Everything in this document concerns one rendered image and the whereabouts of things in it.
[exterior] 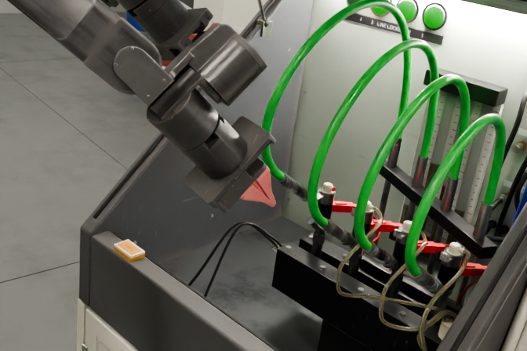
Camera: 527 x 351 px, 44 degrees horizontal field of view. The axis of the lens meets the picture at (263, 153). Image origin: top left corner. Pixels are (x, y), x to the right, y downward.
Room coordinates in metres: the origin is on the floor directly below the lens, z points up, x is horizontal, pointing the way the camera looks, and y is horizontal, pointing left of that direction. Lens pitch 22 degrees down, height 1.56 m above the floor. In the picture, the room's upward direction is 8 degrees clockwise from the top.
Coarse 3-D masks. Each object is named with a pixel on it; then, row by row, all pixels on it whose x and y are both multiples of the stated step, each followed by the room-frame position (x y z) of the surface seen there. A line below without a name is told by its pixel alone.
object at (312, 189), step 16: (400, 48) 0.94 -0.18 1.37; (416, 48) 0.98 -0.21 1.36; (384, 64) 0.91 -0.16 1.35; (432, 64) 1.03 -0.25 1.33; (368, 80) 0.89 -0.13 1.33; (432, 80) 1.04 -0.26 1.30; (352, 96) 0.87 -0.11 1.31; (432, 96) 1.05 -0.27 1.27; (336, 112) 0.86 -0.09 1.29; (432, 112) 1.06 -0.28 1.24; (336, 128) 0.84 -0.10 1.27; (432, 128) 1.06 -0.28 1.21; (320, 144) 0.84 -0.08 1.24; (320, 160) 0.83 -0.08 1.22; (416, 176) 1.06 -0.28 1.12; (320, 224) 0.85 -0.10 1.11; (352, 240) 0.91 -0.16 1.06
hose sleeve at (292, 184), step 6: (276, 180) 0.90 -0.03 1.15; (282, 180) 0.90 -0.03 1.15; (288, 180) 0.91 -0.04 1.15; (294, 180) 0.92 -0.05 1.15; (288, 186) 0.91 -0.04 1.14; (294, 186) 0.92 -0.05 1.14; (300, 186) 0.93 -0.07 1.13; (294, 192) 0.93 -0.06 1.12; (300, 192) 0.93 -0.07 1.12; (306, 192) 0.94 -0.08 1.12
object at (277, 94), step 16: (368, 0) 1.01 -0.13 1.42; (384, 0) 1.04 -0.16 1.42; (336, 16) 0.96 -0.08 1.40; (400, 16) 1.08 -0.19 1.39; (320, 32) 0.93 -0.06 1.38; (304, 48) 0.91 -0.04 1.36; (288, 64) 0.90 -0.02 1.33; (288, 80) 0.88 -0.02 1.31; (272, 96) 0.87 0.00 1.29; (272, 112) 0.87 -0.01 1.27; (400, 112) 1.14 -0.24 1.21; (272, 160) 0.88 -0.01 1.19
